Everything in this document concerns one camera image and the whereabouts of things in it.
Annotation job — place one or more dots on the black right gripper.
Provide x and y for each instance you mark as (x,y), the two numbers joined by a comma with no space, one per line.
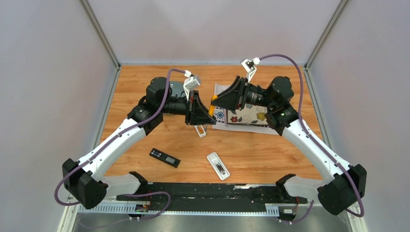
(234,97)

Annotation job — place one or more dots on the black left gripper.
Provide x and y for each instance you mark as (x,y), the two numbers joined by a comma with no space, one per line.
(198,115)

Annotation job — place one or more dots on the yellow handled screwdriver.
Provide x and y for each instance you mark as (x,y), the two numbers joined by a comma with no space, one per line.
(212,107)

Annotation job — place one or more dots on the short white remote control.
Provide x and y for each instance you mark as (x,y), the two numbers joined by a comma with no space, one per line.
(214,159)

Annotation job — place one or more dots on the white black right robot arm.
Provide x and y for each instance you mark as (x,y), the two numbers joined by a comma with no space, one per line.
(342,184)

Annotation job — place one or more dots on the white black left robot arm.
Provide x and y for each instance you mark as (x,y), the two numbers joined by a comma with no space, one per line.
(85,178)

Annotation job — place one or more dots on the long white remote control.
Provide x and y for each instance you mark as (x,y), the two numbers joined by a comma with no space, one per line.
(200,135)

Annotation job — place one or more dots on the black remote control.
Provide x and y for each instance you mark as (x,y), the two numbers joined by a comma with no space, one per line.
(164,157)

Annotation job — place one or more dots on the black battery in short remote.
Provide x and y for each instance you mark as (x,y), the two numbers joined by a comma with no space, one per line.
(220,168)

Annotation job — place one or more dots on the white patterned placemat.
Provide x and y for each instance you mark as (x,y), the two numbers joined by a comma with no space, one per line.
(222,124)

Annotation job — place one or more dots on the floral square ceramic plate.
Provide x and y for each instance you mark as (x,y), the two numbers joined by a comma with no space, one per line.
(250,115)

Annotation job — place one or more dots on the teal round plate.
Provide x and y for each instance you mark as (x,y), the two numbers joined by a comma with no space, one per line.
(177,89)

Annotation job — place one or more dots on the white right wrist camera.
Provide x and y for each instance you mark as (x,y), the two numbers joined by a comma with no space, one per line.
(250,66)

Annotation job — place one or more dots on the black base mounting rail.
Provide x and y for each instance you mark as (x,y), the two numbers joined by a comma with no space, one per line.
(214,198)

